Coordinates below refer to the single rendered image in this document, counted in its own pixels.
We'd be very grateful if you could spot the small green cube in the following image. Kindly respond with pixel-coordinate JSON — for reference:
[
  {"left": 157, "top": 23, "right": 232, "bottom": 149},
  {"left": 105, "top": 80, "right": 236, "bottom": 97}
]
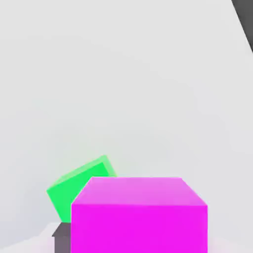
[{"left": 46, "top": 154, "right": 119, "bottom": 224}]

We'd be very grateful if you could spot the small magenta cube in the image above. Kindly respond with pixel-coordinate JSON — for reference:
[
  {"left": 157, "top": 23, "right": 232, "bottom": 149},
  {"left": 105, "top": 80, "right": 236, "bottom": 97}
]
[{"left": 71, "top": 176, "right": 209, "bottom": 253}]

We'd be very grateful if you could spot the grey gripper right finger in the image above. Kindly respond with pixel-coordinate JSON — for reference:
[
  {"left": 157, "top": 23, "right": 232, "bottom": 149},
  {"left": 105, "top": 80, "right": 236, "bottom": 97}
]
[{"left": 207, "top": 238, "right": 253, "bottom": 253}]

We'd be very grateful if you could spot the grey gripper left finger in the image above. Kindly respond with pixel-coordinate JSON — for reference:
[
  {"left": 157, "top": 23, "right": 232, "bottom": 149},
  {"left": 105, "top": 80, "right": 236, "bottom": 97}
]
[{"left": 0, "top": 222, "right": 72, "bottom": 253}]

